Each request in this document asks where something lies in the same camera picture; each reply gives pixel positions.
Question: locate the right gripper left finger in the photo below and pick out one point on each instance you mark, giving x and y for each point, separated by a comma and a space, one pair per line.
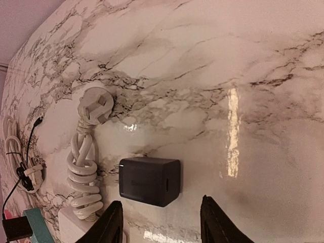
108, 228

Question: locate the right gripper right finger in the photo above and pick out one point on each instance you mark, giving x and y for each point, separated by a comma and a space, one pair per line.
216, 226

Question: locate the white long power strip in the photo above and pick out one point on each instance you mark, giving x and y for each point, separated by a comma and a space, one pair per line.
75, 222

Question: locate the teal power strip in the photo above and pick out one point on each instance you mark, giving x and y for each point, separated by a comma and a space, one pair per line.
41, 233

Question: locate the dark grey USB charger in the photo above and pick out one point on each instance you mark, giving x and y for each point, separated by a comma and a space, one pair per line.
149, 180

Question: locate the pink square plug adapter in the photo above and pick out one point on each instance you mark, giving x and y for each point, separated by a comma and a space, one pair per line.
8, 214

